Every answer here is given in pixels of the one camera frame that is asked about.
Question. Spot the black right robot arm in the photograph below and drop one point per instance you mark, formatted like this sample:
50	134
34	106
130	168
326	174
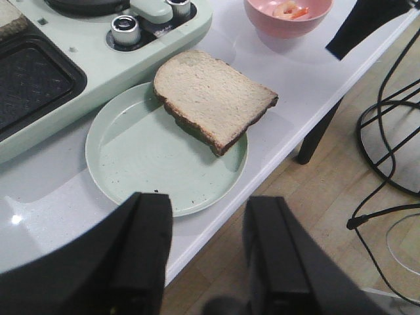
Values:
366	17

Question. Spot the pink bowl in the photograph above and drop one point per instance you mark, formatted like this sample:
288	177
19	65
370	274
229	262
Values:
260	15

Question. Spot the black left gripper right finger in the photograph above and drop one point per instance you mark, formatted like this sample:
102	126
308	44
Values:
288	272

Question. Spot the black round frying pan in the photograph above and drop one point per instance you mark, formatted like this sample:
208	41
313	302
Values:
89	7

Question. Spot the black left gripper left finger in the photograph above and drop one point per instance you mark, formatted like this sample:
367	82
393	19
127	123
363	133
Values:
116	267

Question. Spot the large orange shrimp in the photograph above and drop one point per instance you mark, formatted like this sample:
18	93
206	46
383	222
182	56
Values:
289	10

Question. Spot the silver control knob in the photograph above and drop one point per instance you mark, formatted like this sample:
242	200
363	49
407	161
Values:
125	30
181	9

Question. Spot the green round plate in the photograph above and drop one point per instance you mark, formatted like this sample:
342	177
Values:
134	145

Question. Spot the left silver control knob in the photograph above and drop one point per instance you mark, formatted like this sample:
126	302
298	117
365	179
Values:
125	30

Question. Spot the black table leg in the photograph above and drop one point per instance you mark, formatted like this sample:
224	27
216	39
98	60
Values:
313	138

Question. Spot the green pan handle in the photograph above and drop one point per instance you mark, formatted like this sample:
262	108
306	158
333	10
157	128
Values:
154	11

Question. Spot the bread slice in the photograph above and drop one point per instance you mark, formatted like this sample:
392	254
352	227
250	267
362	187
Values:
12	20
211	97

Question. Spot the right silver control knob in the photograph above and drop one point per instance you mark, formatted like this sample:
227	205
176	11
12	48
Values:
181	9

